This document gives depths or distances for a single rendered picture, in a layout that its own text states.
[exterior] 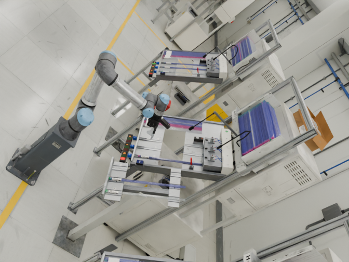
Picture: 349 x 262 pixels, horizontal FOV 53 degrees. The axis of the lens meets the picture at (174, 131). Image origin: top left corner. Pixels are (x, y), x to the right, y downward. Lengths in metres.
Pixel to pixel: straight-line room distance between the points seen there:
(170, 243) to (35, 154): 1.38
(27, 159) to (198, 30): 4.93
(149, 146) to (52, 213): 0.91
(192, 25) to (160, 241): 4.71
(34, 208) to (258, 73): 2.47
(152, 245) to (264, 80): 2.00
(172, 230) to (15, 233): 1.22
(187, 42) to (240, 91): 3.41
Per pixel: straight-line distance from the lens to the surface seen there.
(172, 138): 4.22
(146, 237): 3.20
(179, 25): 7.00
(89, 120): 2.44
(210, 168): 2.60
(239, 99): 3.90
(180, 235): 3.12
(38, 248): 2.77
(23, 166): 2.86
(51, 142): 2.60
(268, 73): 3.79
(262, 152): 2.46
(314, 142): 2.85
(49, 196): 2.98
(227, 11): 6.91
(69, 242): 2.92
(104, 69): 2.22
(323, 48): 5.72
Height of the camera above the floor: 2.22
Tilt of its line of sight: 26 degrees down
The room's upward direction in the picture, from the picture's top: 56 degrees clockwise
